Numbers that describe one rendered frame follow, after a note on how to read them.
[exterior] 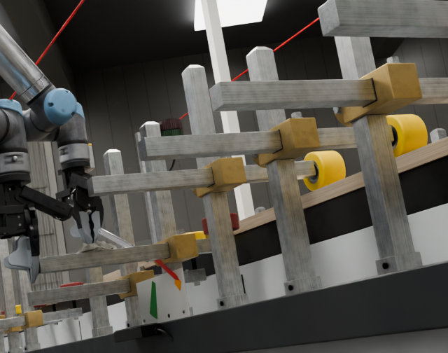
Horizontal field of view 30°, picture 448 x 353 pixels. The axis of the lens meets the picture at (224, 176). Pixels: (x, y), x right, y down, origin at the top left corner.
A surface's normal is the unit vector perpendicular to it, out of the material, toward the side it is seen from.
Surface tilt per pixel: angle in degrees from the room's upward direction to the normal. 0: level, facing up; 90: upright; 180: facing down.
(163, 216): 90
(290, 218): 90
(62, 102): 90
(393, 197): 90
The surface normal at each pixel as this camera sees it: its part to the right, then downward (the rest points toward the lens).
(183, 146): 0.45, -0.23
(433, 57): 0.05, -0.18
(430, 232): -0.88, 0.07
